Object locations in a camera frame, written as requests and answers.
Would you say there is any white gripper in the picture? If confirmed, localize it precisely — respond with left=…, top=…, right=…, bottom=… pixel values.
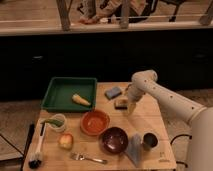
left=126, top=87, right=144, bottom=114

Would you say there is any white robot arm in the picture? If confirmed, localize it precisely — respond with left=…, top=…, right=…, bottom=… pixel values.
left=127, top=70, right=213, bottom=171

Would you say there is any orange bowl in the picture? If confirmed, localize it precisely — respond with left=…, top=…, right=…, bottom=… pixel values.
left=80, top=110, right=110, bottom=136

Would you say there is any purple bowl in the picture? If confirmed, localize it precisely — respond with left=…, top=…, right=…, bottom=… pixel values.
left=100, top=127, right=129, bottom=155

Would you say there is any brown chocolate bar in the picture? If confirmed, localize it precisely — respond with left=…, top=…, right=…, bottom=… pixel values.
left=125, top=84, right=132, bottom=93

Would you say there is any blue sponge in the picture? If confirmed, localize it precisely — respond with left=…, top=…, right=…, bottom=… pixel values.
left=105, top=87, right=122, bottom=100

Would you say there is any dark metal cup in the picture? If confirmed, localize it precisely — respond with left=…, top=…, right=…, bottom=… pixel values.
left=142, top=133, right=158, bottom=151

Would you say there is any grey folded cloth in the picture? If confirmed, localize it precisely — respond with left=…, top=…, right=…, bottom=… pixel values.
left=125, top=134, right=142, bottom=167

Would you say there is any green plastic tray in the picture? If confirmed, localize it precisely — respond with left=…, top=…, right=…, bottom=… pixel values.
left=42, top=77, right=97, bottom=113

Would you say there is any white cup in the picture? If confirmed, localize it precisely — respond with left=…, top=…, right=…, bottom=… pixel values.
left=50, top=114, right=67, bottom=132

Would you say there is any green pepper toy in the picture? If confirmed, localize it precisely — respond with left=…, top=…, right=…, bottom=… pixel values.
left=41, top=119, right=64, bottom=127

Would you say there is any person in background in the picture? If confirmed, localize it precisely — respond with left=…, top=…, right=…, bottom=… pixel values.
left=79, top=0, right=153, bottom=24

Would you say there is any red yellow apple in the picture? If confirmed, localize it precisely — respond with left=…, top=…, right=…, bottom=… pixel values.
left=59, top=133, right=73, bottom=149

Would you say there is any silver fork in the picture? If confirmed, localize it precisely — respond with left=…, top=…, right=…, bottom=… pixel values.
left=70, top=153, right=108, bottom=164

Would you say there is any black cable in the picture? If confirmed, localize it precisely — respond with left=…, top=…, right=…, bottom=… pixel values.
left=170, top=133, right=193, bottom=168

